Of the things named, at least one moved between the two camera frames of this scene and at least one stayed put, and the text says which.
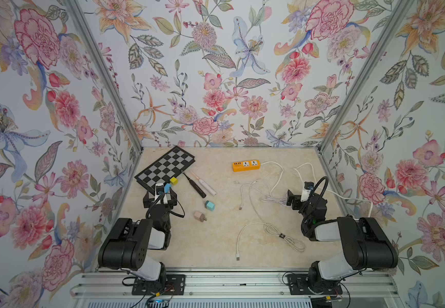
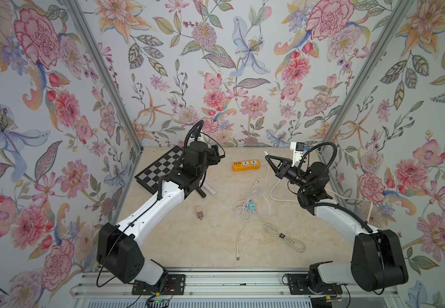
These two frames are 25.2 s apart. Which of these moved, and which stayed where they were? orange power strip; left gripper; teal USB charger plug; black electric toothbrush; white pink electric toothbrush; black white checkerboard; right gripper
Moved: right gripper; teal USB charger plug; left gripper
Stayed: white pink electric toothbrush; black white checkerboard; orange power strip; black electric toothbrush
